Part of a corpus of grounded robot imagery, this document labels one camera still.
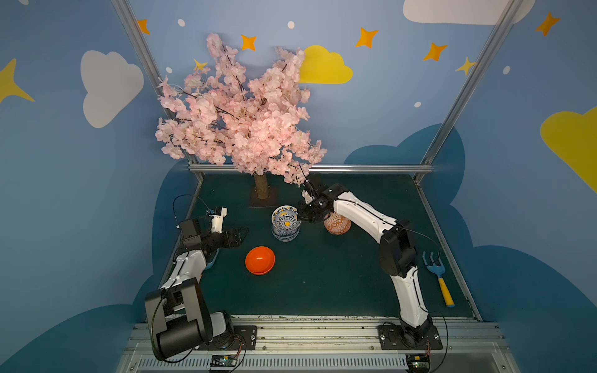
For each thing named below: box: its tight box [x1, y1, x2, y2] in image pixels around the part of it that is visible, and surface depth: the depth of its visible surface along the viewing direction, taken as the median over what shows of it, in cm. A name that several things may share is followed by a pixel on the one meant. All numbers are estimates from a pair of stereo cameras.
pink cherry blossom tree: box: [155, 33, 328, 201], surface depth 74 cm
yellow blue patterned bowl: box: [271, 205, 302, 230], surface depth 95 cm
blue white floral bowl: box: [271, 214, 302, 231], surface depth 95 cm
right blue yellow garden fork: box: [422, 250, 456, 308], surface depth 90 cm
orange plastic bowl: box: [244, 245, 276, 276], surface depth 89 cm
